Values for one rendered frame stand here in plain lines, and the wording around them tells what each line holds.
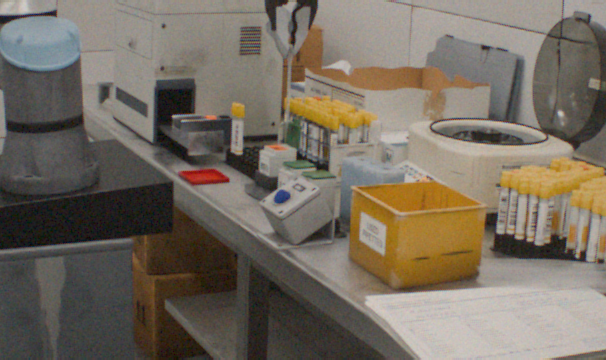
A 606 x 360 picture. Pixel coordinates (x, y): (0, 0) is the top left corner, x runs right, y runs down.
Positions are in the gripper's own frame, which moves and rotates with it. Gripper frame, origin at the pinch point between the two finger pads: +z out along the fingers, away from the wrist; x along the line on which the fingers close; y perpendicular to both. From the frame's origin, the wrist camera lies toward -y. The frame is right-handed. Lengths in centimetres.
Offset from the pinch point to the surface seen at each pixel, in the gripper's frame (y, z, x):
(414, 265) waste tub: -52, 19, 8
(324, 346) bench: 56, 83, -42
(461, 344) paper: -72, 21, 15
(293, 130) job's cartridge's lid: -6.2, 12.0, 1.9
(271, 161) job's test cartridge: -8.5, 16.2, 6.7
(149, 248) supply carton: 119, 74, -18
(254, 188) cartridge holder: -7.0, 20.9, 8.8
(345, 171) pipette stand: -25.0, 14.1, 2.7
